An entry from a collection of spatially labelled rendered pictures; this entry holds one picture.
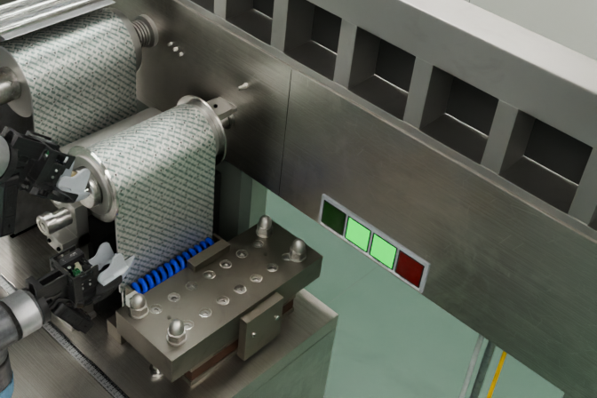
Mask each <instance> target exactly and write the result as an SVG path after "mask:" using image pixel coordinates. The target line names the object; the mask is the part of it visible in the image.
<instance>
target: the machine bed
mask: <svg viewBox="0 0 597 398"><path fill-rule="evenodd" d="M57 253H58V252H57V251H56V250H54V249H53V248H52V247H51V245H50V244H49V243H48V242H47V235H44V234H43V233H42V232H41V230H40V229H39V227H38V225H37V224H35V225H33V226H32V227H29V228H27V229H25V230H23V231H21V232H19V233H17V234H16V235H15V234H11V235H7V236H3V237H0V275H1V274H3V275H4V276H5V277H6V278H7V279H8V280H9V281H10V282H11V283H12V284H13V285H14V286H15V287H16V288H17V289H18V290H21V289H23V288H25V287H26V282H25V279H27V278H29V277H30V276H33V277H34V278H35V279H36V280H37V279H38V278H40V277H42V276H44V275H46V274H48V273H50V272H51V266H50V259H49V258H50V257H52V256H54V255H56V254H57ZM293 306H294V311H293V312H292V313H291V314H289V315H288V316H286V317H285V318H283V319H282V320H281V328H280V335H279V336H277V337H276V338H274V339H273V340H272V341H270V342H269V343H268V344H266V345H265V346H263V347H262V348H261V349H259V350H258V352H256V353H255V354H253V355H252V356H251V357H249V358H248V359H247V360H245V361H244V360H242V359H241V358H240V357H239V356H238V355H237V353H236V354H235V355H233V356H232V357H231V358H229V359H228V360H226V361H225V362H223V363H222V364H221V365H220V366H219V367H218V368H216V369H215V370H213V371H212V372H210V373H209V374H208V375H206V376H205V377H204V378H202V379H200V380H199V381H198V382H196V383H195V384H194V385H192V386H190V385H189V384H188V383H187V382H186V381H185V380H184V379H182V378H181V377H179V378H178V379H176V380H175V381H173V382H171V381H170V380H169V379H168V378H167V377H165V376H164V375H163V376H161V377H154V376H152V375H151V374H150V372H149V366H150V364H151V363H150V362H149V361H148V360H147V359H146V358H145V357H144V356H143V355H142V354H140V353H139V352H138V351H137V350H136V349H135V348H134V347H133V346H132V345H131V344H130V343H128V342H127V341H126V342H125V343H123V344H122V345H120V344H119V343H118V342H117V341H116V340H115V339H114V338H113V337H112V336H110V335H109V334H108V333H107V319H108V318H109V317H111V316H113V315H114V314H115V311H116V310H118V309H119V308H121V307H122V301H121V302H119V303H117V304H116V305H114V306H112V307H110V308H109V309H108V310H106V311H105V312H103V313H101V314H97V313H96V317H94V318H93V319H92V321H93V322H94V323H95V324H94V325H93V326H92V327H91V328H90V329H89V330H88V332H87V333H86V334H84V333H83V332H81V331H77V330H73V331H71V330H70V329H69V328H68V327H67V326H66V325H65V324H64V323H63V322H62V321H61V320H60V319H59V318H58V317H57V316H56V315H54V314H53V313H52V312H51V320H50V321H51V322H52V323H53V324H55V325H56V326H57V327H58V328H59V329H60V330H61V331H62V332H63V333H64V334H65V335H66V336H67V337H68V338H69V339H70V340H71V341H72V342H73V343H74V344H75V345H76V346H77V347H78V348H79V349H80V350H81V351H82V352H83V353H84V354H86V355H87V356H88V357H89V358H90V359H91V360H92V361H93V362H94V363H95V364H96V365H97V366H98V367H99V368H100V369H101V370H102V371H103V372H104V373H105V374H106V375H107V376H108V377H109V378H110V379H111V380H112V381H113V382H114V383H115V384H117V385H118V386H119V387H120V388H121V389H122V390H123V391H124V392H125V393H126V394H127V395H128V396H129V397H130V398H246V397H247V396H249V395H250V394H251V393H253V392H254V391H255V390H256V389H258V388H259V387H260V386H262V385H263V384H264V383H266V382H267V381H268V380H269V379H270V378H271V377H273V376H274V375H275V374H276V373H278V372H279V371H280V370H282V369H283V368H284V367H286V366H287V365H288V364H289V363H291V362H292V361H293V360H295V359H296V358H297V357H299V356H300V355H301V354H303V353H304V352H305V351H306V350H307V349H308V348H309V347H311V346H312V345H313V344H315V343H316V342H317V341H318V340H320V339H321V338H323V337H324V336H325V335H326V334H328V333H329V332H330V331H331V330H333V329H334V328H336V326H337V322H338V314H337V313H336V312H334V311H333V310H332V309H330V308H329V307H328V306H326V305H325V304H323V303H322V302H321V301H320V300H319V299H318V298H316V297H315V296H313V295H312V294H311V293H309V292H308V291H306V290H305V289H302V290H301V291H299V292H298V293H296V298H295V299H293ZM7 348H8V353H9V358H10V363H11V367H12V371H13V381H14V388H13V393H12V397H11V398H113V397H112V396H111V395H110V394H109V393H108V392H107V391H106V390H105V389H104V388H103V387H102V386H101V385H100V384H99V383H98V382H97V381H96V380H95V379H94V378H93V377H92V376H91V375H90V374H89V373H88V372H87V371H86V370H85V369H84V368H83V367H82V366H81V365H80V364H79V363H78V362H77V361H76V360H75V359H74V358H73V357H72V356H71V355H70V354H69V353H68V352H67V351H66V350H65V349H64V348H63V347H62V346H61V345H60V344H58V343H57V342H56V341H55V340H54V339H53V338H52V337H51V336H50V335H49V334H48V333H47V332H46V331H45V330H44V329H43V328H42V327H41V328H40V329H38V330H36V331H34V332H33V333H31V334H29V335H28V336H26V337H25V338H23V339H21V340H19V341H17V342H16V343H14V344H12V345H10V346H8V347H7Z"/></svg>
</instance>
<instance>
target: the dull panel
mask: <svg viewBox="0 0 597 398"><path fill-rule="evenodd" d="M147 108H149V107H148V106H147V105H145V104H144V103H142V102H141V101H139V100H138V99H137V113H138V112H141V111H143V110H145V109H147ZM215 169H216V170H217V171H219V172H221V189H220V209H219V237H221V238H222V239H224V240H225V241H226V242H228V241H230V240H231V239H233V238H235V237H236V236H238V235H239V234H241V233H242V232H244V231H246V230H247V229H249V225H250V214H251V190H252V177H250V176H249V175H247V174H246V173H244V172H243V171H241V170H239V169H238V168H237V167H235V166H234V165H232V164H231V163H230V162H228V161H227V160H225V159H224V160H223V161H222V162H221V163H219V164H217V165H215Z"/></svg>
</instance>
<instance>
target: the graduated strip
mask: <svg viewBox="0 0 597 398"><path fill-rule="evenodd" d="M0 286H1V287H2V288H3V289H4V290H5V291H6V292H7V293H8V294H9V295H10V294H12V293H14V292H15V291H17V290H18V289H17V288H16V287H15V286H14V285H13V284H12V283H11V282H10V281H9V280H8V279H7V278H6V277H5V276H4V275H3V274H1V275H0ZM42 328H43V329H44V330H45V331H46V332H47V333H48V334H49V335H50V336H51V337H52V338H53V339H54V340H55V341H56V342H57V343H58V344H60V345H61V346H62V347H63V348H64V349H65V350H66V351H67V352H68V353H69V354H70V355H71V356H72V357H73V358H74V359H75V360H76V361H77V362H78V363H79V364H80V365H81V366H82V367H83V368H84V369H85V370H86V371H87V372H88V373H89V374H90V375H91V376H92V377H93V378H94V379H95V380H96V381H97V382H98V383H99V384H100V385H101V386H102V387H103V388H104V389H105V390H106V391H107V392H108V393H109V394H110V395H111V396H112V397H113V398H130V397H129V396H128V395H127V394H126V393H125V392H124V391H123V390H122V389H121V388H120V387H119V386H118V385H117V384H115V383H114V382H113V381H112V380H111V379H110V378H109V377H108V376H107V375H106V374H105V373H104V372H103V371H102V370H101V369H100V368H99V367H98V366H97V365H96V364H95V363H94V362H93V361H92V360H91V359H90V358H89V357H88V356H87V355H86V354H84V353H83V352H82V351H81V350H80V349H79V348H78V347H77V346H76V345H75V344H74V343H73V342H72V341H71V340H70V339H69V338H68V337H67V336H66V335H65V334H64V333H63V332H62V331H61V330H60V329H59V328H58V327H57V326H56V325H55V324H53V323H52V322H51V321H49V322H47V323H45V324H43V325H42Z"/></svg>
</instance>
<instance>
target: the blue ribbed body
mask: <svg viewBox="0 0 597 398"><path fill-rule="evenodd" d="M217 241H218V240H216V239H214V240H212V239H211V238H210V237H207V238H206V239H205V241H200V242H199V245H198V244H196V245H194V249H192V248H189V249H188V250H187V252H186V251H183V252H182V253H181V256H180V255H178V256H176V258H175V259H176V260H175V259H170V261H169V263H170V264H169V263H164V264H163V267H158V268H157V269H156V270H157V272H156V271H155V270H153V271H151V273H150V275H151V276H150V275H148V274H146V275H145V276H144V279H145V280H144V279H143V278H139V279H138V283H136V282H133V283H131V288H132V289H133V290H134V291H136V292H138V293H141V294H144V293H145V292H147V291H149V290H151V289H152V288H154V287H155V286H156V285H158V284H160V283H162V282H163V281H165V280H167V279H168V278H170V277H171V276H173V275H175V274H176V273H178V272H179V271H181V270H182V269H184V268H186V267H187V265H186V263H187V260H188V259H191V258H192V257H193V256H194V255H196V254H198V253H199V252H201V251H203V250H205V249H207V248H208V247H210V246H211V245H213V244H214V243H216V242H217ZM161 279H162V280H161Z"/></svg>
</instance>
